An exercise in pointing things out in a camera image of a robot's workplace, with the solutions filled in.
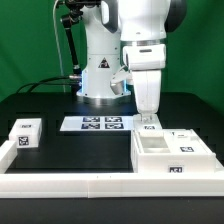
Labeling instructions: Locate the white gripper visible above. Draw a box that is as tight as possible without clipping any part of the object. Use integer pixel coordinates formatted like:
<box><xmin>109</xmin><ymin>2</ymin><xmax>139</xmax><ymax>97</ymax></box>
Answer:
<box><xmin>123</xmin><ymin>44</ymin><xmax>166</xmax><ymax>122</ymax></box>

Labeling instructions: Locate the white cabinet body box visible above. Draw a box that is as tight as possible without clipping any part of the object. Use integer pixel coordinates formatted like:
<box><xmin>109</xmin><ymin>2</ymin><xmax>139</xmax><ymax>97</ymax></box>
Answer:
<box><xmin>131</xmin><ymin>129</ymin><xmax>216</xmax><ymax>174</ymax></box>

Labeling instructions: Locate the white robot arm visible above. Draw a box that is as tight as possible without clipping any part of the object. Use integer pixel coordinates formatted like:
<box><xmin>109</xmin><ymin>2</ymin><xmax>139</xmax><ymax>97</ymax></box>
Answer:
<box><xmin>77</xmin><ymin>0</ymin><xmax>187</xmax><ymax>118</ymax></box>

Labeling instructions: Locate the small white cabinet top box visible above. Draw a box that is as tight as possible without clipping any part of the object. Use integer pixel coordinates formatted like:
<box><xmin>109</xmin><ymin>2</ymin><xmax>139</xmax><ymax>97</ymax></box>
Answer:
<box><xmin>9</xmin><ymin>118</ymin><xmax>42</xmax><ymax>148</ymax></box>

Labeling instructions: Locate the white marker sheet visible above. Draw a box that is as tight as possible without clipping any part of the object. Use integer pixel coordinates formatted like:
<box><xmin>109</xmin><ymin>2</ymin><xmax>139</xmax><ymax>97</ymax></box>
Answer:
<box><xmin>60</xmin><ymin>116</ymin><xmax>140</xmax><ymax>132</ymax></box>

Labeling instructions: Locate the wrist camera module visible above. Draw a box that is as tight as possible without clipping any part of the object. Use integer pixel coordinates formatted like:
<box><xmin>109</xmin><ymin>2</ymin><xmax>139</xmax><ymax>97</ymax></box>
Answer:
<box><xmin>110</xmin><ymin>66</ymin><xmax>133</xmax><ymax>96</ymax></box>

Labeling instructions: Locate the black cable bundle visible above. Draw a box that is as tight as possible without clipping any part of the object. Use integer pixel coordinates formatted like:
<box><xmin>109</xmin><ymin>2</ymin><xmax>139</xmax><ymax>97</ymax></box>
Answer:
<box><xmin>15</xmin><ymin>75</ymin><xmax>82</xmax><ymax>94</ymax></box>

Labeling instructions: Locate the white U-shaped fence frame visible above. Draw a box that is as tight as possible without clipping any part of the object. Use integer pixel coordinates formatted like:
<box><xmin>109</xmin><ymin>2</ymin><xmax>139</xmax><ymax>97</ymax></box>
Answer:
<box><xmin>0</xmin><ymin>140</ymin><xmax>224</xmax><ymax>198</ymax></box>

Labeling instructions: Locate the white hanging cable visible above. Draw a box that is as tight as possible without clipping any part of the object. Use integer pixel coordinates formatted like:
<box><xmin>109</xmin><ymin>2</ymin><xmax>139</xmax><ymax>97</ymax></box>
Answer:
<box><xmin>52</xmin><ymin>0</ymin><xmax>67</xmax><ymax>94</ymax></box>

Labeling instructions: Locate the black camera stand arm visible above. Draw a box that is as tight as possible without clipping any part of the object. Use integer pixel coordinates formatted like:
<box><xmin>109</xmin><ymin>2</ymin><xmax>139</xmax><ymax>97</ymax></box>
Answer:
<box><xmin>61</xmin><ymin>0</ymin><xmax>101</xmax><ymax>75</ymax></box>

